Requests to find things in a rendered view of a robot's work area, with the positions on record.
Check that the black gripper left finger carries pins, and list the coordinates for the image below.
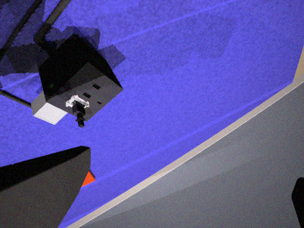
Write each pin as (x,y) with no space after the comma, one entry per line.
(37,193)

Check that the orange flat rectangular block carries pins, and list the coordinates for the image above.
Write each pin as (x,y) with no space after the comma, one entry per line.
(89,178)

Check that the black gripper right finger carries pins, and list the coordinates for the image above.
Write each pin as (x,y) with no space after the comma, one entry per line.
(298,200)

